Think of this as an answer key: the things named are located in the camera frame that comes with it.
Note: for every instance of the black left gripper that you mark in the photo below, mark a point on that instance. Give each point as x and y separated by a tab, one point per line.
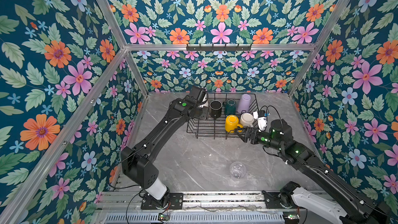
205	113

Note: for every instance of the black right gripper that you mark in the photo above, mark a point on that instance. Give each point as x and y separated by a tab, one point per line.
249	130

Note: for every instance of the cream white mug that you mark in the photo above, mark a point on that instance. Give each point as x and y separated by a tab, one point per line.
205	102

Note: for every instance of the black mug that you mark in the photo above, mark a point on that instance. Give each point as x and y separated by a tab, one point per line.
215	109

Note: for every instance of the white mug red inside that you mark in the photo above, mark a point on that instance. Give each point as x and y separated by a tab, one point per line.
247	120

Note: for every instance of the yellow mug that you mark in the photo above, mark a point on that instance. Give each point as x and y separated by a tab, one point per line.
232	123

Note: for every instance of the green mug cream inside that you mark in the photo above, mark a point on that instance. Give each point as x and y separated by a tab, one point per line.
229	107

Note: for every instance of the lilac cup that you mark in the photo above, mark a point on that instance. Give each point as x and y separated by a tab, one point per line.
244	104

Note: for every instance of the clear glass cup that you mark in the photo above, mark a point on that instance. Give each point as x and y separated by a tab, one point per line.
237	170

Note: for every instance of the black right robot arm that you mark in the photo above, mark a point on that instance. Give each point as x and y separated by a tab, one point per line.
348	206

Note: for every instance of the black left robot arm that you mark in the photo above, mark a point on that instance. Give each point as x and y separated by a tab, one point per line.
137	162

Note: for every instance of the black wire dish rack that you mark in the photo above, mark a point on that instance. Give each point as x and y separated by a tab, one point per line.
211	128

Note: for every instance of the black hook rail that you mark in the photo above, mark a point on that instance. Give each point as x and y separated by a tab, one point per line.
218	47

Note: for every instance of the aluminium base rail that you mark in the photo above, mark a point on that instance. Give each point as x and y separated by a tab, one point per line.
199	207

